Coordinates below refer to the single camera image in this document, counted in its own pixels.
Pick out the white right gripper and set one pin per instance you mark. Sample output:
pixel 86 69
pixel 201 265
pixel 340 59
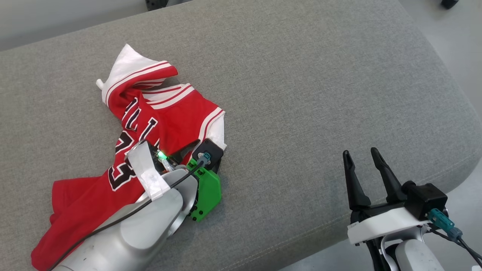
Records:
pixel 384 224

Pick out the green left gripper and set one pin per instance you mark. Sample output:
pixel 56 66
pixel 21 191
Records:
pixel 209 192

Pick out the red basketball jersey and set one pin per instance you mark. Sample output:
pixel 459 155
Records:
pixel 173 120

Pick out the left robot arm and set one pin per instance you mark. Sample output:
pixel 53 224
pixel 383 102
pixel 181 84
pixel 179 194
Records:
pixel 143 226

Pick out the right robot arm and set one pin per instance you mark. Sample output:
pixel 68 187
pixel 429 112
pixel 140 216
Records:
pixel 414 256

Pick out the grey fabric sofa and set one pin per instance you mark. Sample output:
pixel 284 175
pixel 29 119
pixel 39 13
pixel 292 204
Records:
pixel 301 94

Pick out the black caster wheel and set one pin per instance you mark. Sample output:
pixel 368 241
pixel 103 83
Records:
pixel 450 3

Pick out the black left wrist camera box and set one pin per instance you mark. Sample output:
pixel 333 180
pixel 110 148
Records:
pixel 212 148

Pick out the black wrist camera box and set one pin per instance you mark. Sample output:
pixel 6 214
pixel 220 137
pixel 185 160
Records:
pixel 212 148
pixel 427 197

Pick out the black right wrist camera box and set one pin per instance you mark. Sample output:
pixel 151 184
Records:
pixel 427 197

